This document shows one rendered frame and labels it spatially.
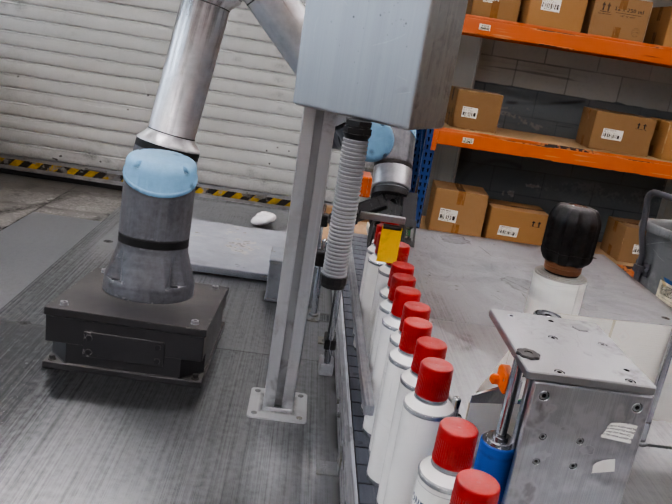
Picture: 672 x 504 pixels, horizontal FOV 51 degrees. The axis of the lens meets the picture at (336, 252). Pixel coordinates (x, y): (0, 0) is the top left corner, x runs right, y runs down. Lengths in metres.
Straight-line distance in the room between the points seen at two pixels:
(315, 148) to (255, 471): 0.43
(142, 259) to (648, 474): 0.81
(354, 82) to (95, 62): 4.79
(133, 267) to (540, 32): 3.87
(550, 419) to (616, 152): 4.52
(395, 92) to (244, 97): 4.56
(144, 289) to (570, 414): 0.75
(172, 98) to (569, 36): 3.75
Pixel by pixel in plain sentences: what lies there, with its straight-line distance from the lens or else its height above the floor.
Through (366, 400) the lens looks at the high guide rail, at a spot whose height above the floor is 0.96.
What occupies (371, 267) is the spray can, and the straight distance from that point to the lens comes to 1.14.
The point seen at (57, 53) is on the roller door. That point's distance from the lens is 5.68.
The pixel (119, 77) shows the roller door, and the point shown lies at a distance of 5.54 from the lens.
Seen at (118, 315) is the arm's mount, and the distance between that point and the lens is 1.12.
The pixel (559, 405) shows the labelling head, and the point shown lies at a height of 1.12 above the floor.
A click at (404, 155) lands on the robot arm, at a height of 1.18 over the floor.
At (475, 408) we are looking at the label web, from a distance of 0.71.
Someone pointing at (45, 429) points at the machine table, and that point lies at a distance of 1.03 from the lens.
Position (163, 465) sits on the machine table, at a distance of 0.96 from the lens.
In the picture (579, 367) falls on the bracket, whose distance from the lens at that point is 0.63.
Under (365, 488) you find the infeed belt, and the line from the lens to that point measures 0.87.
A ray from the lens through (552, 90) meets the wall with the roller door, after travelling 5.68.
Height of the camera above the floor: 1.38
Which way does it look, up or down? 17 degrees down
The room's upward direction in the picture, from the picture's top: 9 degrees clockwise
